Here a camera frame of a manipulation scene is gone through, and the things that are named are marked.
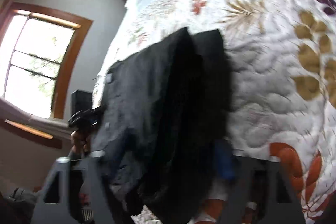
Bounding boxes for black pants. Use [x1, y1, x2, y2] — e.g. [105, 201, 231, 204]
[92, 28, 231, 223]

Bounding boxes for person left hand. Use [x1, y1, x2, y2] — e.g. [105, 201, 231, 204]
[68, 130, 91, 160]

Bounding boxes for wooden framed window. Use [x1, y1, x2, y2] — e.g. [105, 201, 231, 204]
[1, 0, 93, 149]

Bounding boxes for floral white quilt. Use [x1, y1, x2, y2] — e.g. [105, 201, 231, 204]
[93, 0, 335, 223]

